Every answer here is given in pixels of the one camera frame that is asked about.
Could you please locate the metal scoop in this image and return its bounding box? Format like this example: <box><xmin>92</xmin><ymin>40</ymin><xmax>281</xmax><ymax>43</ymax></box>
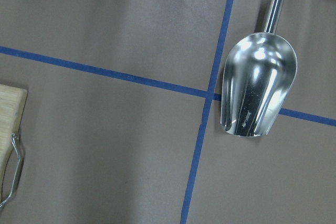
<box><xmin>220</xmin><ymin>0</ymin><xmax>297</xmax><ymax>137</ymax></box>

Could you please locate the wooden cutting board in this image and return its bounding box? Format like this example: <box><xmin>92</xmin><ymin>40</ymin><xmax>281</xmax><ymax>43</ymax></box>
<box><xmin>1</xmin><ymin>84</ymin><xmax>27</xmax><ymax>196</ymax></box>

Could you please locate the metal cutting board handle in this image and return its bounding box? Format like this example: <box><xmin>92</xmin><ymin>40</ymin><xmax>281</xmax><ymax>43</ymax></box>
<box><xmin>0</xmin><ymin>133</ymin><xmax>21</xmax><ymax>208</ymax></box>

